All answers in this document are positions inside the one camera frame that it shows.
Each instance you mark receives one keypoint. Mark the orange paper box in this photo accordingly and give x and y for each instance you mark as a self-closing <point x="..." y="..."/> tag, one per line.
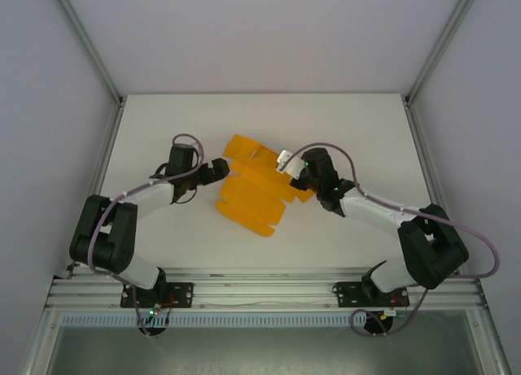
<point x="248" y="196"/>

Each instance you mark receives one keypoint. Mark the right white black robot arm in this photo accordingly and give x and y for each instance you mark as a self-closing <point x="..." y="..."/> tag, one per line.
<point x="366" y="213"/>

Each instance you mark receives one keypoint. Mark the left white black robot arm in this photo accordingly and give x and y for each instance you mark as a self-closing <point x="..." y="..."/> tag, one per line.
<point x="156" y="199"/>

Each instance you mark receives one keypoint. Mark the small board with green light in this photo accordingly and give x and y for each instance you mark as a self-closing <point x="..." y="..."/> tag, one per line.
<point x="154" y="310"/>

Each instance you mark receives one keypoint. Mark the small board with yellow plug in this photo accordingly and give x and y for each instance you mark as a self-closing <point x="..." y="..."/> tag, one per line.
<point x="391" y="313"/>

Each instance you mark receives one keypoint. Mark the grey metal sheet panel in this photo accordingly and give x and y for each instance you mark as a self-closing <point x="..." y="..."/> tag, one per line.
<point x="260" y="350"/>

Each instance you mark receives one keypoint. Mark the aluminium table side rail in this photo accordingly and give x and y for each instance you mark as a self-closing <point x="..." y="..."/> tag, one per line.
<point x="103" y="167"/>
<point x="427" y="167"/>

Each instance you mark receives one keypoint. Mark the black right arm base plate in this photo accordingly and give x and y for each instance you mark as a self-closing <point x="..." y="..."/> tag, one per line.
<point x="346" y="295"/>

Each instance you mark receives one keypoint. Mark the aluminium mounting rail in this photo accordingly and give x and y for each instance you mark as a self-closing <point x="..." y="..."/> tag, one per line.
<point x="260" y="293"/>

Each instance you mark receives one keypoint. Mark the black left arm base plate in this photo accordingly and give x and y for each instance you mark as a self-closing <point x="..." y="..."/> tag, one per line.
<point x="181" y="294"/>

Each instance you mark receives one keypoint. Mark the aluminium frame post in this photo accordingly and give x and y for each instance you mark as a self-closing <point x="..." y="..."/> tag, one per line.
<point x="87" y="45"/>
<point x="441" y="45"/>

